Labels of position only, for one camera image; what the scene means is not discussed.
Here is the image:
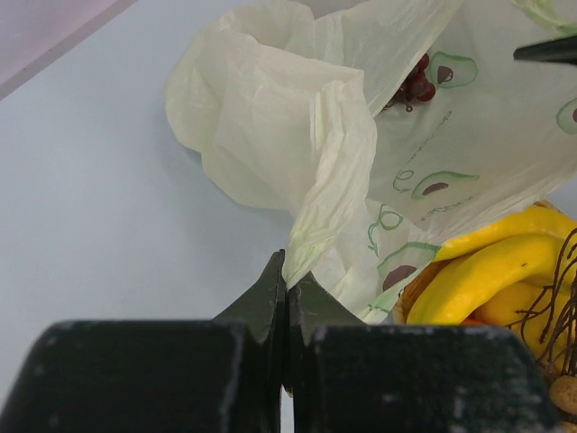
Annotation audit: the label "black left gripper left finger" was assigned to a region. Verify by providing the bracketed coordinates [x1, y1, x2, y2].
[213, 250, 287, 345]

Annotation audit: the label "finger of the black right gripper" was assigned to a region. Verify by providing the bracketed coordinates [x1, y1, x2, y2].
[513, 35, 577, 64]

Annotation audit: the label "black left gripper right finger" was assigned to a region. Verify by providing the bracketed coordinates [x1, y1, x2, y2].
[288, 272, 364, 345]

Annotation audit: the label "dark red fake grapes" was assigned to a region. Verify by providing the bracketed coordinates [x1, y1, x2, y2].
[383, 53, 436, 113]

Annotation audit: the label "pale green plastic bag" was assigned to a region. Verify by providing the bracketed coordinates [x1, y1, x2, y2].
[165, 1, 576, 323]

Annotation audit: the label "yellow fake banana bunch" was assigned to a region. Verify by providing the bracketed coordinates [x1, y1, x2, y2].
[405, 206, 577, 373]

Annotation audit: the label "brown fake longan branch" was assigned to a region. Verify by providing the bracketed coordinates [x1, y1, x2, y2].
[506, 230, 576, 423]

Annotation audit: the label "orange fake persimmon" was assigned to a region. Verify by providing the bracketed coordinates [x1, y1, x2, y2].
[461, 318, 484, 326]

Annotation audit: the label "orange woven wicker tray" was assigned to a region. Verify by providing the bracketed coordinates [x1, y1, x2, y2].
[393, 201, 576, 323]

